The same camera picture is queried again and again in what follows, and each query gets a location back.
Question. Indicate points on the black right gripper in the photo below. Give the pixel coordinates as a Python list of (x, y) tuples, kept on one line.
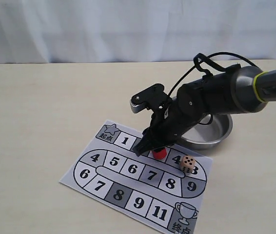
[(167, 127)]

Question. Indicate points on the red cylinder game piece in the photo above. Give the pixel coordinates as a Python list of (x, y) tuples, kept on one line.
[(159, 153)]

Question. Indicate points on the wooden die black pips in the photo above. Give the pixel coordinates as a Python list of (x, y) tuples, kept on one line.
[(187, 164)]

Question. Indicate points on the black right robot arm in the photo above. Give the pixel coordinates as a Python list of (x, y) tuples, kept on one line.
[(236, 90)]

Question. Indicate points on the stainless steel bowl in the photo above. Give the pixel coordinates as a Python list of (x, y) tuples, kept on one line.
[(204, 137)]

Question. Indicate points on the paper number game board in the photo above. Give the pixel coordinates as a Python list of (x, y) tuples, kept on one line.
[(156, 193)]

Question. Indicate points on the white backdrop curtain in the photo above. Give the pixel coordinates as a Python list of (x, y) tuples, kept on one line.
[(54, 31)]

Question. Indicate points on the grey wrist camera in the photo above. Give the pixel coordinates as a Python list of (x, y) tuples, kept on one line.
[(152, 98)]

